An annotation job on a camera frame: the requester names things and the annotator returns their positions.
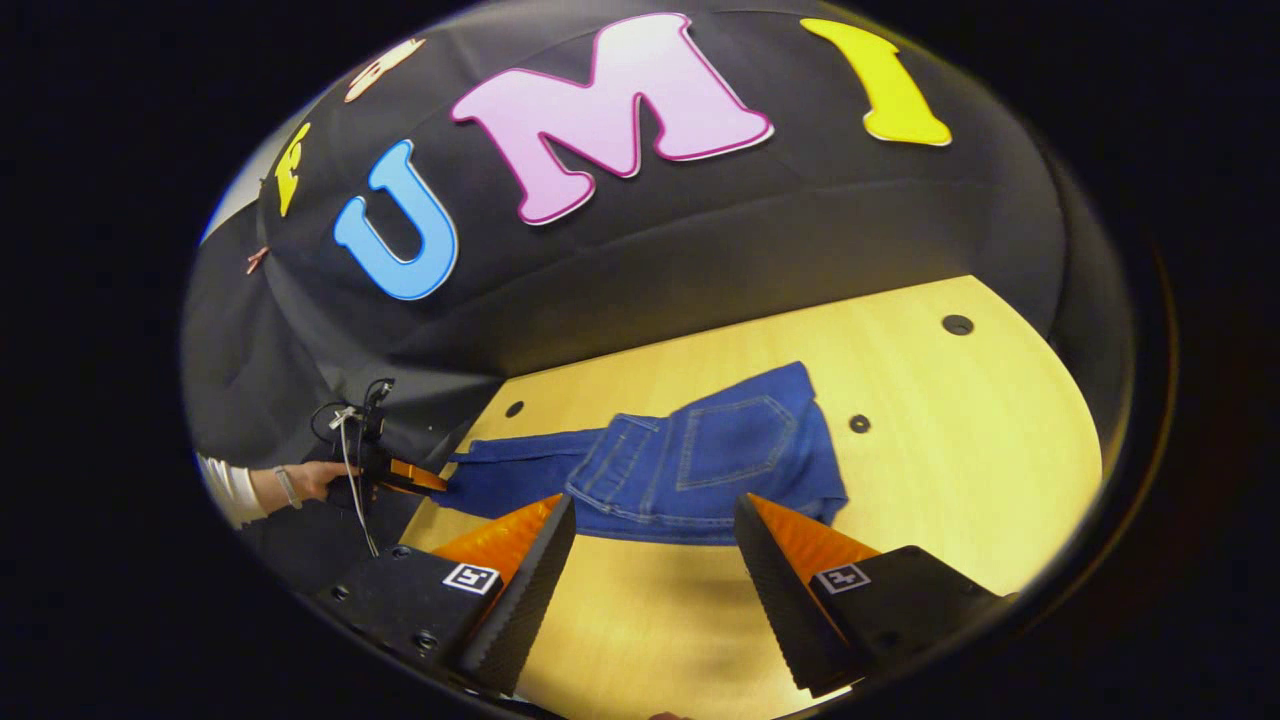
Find blue denim jeans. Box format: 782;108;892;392
432;361;851;548

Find black backdrop cloth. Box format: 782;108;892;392
182;0;1136;601

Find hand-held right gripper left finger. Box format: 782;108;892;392
318;492;578;698

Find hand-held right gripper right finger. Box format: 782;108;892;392
733;492;1016;699

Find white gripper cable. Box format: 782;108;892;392
330;404;383;559

